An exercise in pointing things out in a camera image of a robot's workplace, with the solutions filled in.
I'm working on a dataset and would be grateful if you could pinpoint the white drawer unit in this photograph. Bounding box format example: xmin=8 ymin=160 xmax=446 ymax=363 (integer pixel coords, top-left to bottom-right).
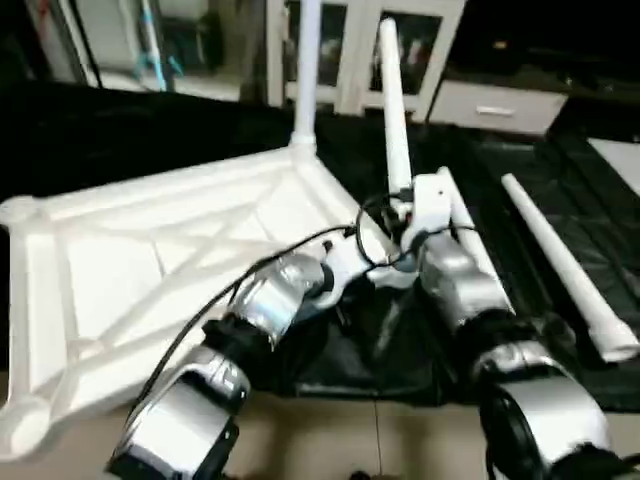
xmin=426 ymin=78 xmax=570 ymax=138

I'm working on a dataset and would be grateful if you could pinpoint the black mat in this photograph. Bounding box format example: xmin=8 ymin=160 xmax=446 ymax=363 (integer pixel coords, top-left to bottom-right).
xmin=0 ymin=79 xmax=640 ymax=414

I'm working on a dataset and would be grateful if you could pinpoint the light blue plastic stand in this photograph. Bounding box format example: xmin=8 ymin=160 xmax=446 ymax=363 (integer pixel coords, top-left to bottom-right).
xmin=133 ymin=0 xmax=185 ymax=92

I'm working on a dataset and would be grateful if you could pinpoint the white plastic table top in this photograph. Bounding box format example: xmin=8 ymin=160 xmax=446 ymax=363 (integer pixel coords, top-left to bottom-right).
xmin=0 ymin=143 xmax=417 ymax=462

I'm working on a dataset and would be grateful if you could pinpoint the white glass-door cabinet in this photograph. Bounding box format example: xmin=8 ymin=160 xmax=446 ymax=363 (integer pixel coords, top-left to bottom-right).
xmin=264 ymin=0 xmax=467 ymax=122

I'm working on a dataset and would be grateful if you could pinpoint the white plastic table leg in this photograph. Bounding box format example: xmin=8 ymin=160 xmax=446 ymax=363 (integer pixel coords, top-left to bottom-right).
xmin=288 ymin=0 xmax=322 ymax=152
xmin=500 ymin=172 xmax=640 ymax=365
xmin=377 ymin=17 xmax=417 ymax=200
xmin=438 ymin=166 xmax=515 ymax=312

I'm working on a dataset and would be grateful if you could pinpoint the black box with orange label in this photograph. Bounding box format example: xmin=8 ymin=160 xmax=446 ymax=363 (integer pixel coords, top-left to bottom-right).
xmin=449 ymin=0 xmax=532 ymax=77

